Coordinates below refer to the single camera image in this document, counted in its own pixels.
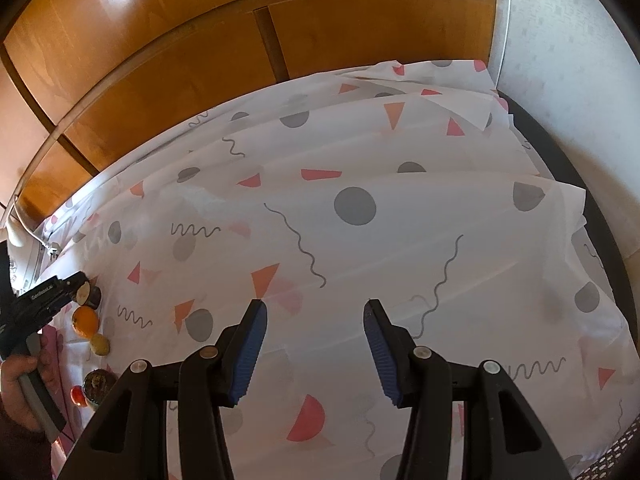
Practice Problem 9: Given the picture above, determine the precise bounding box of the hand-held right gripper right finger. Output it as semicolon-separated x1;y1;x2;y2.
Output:
362;299;573;480

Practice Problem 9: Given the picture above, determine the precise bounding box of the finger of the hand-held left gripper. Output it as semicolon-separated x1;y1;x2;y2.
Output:
57;270;91;297

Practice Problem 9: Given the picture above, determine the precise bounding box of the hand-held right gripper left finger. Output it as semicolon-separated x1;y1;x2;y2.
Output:
57;299;271;480

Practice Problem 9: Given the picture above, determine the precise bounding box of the eggplant piece with white cut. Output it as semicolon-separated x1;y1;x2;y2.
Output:
75;282;103;309

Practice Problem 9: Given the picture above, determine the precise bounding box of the pink box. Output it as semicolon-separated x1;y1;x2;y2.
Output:
42;322;83;467

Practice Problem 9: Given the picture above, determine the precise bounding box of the person's left forearm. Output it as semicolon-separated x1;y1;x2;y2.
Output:
0;407;57;480

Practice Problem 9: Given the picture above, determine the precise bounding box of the person's left hand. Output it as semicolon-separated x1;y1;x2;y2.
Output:
0;331;67;442

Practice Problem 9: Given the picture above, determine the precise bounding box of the large orange with stem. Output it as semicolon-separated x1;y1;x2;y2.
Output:
72;306;99;337

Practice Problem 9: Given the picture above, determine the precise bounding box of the round eggplant slice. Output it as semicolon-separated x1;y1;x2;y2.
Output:
82;370;115;407

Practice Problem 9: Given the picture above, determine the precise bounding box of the white patterned tablecloth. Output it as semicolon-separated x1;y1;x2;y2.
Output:
40;59;632;480

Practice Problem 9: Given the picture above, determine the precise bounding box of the wooden cabinet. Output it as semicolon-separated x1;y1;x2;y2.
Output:
0;0;501;233

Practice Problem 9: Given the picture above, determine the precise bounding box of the dark dotted cloth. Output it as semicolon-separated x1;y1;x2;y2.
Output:
570;427;640;480

